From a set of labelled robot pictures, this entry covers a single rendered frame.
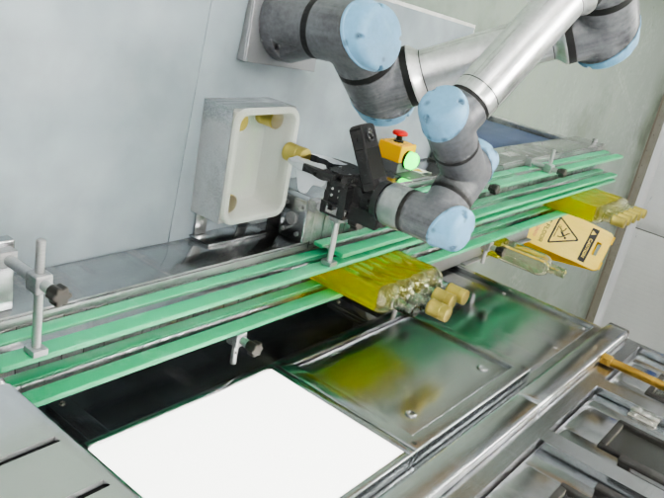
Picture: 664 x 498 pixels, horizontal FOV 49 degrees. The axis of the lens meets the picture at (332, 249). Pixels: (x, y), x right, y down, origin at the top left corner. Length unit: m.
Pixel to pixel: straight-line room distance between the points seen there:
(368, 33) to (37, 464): 0.93
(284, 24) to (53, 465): 0.98
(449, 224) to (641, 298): 6.49
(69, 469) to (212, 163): 0.88
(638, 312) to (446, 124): 6.62
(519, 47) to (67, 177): 0.74
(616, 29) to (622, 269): 6.28
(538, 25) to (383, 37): 0.27
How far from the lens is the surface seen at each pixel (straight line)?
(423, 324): 1.73
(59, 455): 0.61
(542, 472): 1.43
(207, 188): 1.40
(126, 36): 1.26
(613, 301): 7.69
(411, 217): 1.19
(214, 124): 1.37
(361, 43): 1.30
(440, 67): 1.40
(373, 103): 1.41
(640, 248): 7.51
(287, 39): 1.40
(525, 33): 1.21
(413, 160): 1.83
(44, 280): 1.02
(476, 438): 1.38
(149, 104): 1.31
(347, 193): 1.26
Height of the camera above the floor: 1.75
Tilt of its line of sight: 32 degrees down
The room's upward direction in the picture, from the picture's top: 115 degrees clockwise
